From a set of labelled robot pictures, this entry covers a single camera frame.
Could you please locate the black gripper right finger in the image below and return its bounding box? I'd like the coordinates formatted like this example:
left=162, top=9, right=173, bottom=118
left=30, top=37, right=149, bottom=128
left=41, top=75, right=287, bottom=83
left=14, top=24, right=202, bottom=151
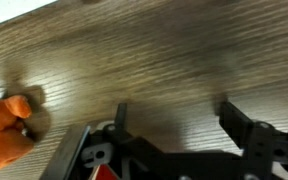
left=218, top=101, right=256, bottom=149

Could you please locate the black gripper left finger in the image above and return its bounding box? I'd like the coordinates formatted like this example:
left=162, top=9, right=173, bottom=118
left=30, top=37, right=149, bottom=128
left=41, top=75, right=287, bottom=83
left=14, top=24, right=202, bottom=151
left=113, top=102, right=129, bottom=133

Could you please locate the orange plush toy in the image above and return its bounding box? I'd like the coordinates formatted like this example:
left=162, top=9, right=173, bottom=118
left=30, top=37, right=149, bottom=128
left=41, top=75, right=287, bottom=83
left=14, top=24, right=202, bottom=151
left=0, top=94, right=36, bottom=174

